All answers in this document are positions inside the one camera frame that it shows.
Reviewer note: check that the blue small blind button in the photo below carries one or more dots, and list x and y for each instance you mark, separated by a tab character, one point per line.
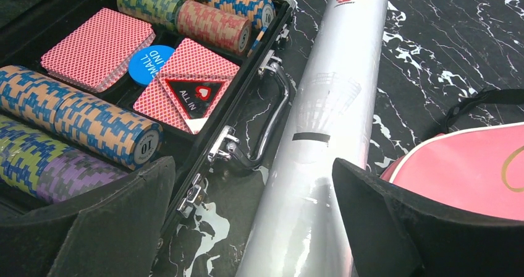
146	63

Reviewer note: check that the black all in triangle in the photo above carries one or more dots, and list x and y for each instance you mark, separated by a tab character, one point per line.
193	98

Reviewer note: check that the black poker chip case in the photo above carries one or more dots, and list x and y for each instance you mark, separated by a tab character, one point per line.
27	37

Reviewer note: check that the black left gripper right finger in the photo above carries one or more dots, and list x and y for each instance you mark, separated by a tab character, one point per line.
395	232

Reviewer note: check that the green pink chip roll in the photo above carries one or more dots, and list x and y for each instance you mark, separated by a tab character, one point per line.
194	20

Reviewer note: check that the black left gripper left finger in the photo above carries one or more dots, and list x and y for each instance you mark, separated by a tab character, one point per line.
109	231

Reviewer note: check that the green purple chip roll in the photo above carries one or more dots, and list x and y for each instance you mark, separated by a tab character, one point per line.
47	168

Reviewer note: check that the pink racket cover bag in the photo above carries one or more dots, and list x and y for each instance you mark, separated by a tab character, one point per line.
478	170

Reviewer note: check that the pink card deck right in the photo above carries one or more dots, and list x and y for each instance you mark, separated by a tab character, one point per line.
190	59

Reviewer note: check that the pink card deck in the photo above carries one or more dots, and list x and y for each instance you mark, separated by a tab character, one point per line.
97	54
190	59

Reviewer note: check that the white shuttlecock tube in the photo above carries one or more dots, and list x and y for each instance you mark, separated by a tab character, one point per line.
298	229

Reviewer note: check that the pink card deck left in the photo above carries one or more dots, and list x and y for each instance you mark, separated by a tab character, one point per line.
97	54

